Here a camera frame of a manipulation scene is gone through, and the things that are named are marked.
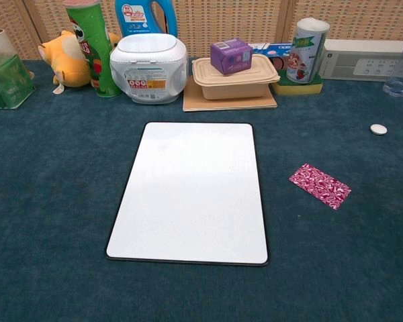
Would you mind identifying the pink patterned card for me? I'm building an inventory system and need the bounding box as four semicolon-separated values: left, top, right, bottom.
288;162;352;211

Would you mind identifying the white rectangular board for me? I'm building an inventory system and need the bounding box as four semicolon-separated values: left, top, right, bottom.
105;121;269;268

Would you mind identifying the thin wooden board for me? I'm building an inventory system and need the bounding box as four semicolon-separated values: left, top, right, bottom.
182;76;277;112

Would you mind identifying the beige lidded lunch box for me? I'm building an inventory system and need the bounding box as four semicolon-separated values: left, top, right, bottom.
191;54;281;101

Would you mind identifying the small purple carton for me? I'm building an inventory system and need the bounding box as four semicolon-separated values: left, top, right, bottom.
210;38;254;76

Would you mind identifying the white wet wipes tub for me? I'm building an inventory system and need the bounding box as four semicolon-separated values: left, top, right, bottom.
109;33;190;105

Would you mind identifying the yellow green sponge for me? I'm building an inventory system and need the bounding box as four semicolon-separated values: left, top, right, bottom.
271;70;324;97

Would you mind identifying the blue cookie box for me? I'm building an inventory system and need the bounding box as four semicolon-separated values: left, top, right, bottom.
248;42;294;71

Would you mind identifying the green chips can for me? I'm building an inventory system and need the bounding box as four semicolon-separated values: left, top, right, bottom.
64;0;121;99

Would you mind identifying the bamboo folding screen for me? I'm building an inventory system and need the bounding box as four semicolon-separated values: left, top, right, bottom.
0;0;403;62

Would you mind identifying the white strawberry print canister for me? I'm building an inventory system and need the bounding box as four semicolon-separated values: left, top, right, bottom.
286;17;330;84

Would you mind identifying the teal table cloth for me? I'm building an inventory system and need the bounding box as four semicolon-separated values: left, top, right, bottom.
0;58;403;322

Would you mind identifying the blue detergent bottle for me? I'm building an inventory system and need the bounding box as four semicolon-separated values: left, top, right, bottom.
115;0;179;38

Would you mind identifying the yellow plush toy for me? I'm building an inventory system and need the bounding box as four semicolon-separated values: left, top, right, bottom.
38;30;122;95

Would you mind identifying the white power strip box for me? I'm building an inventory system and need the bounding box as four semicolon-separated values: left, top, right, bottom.
317;39;403;83

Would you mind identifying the green tea box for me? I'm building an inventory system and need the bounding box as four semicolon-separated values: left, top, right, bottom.
0;53;36;111

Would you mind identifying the clear plastic bottle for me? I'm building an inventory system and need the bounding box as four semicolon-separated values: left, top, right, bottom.
382;32;403;98

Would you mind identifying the cardboard tube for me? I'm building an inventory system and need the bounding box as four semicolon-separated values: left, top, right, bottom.
0;28;17;56

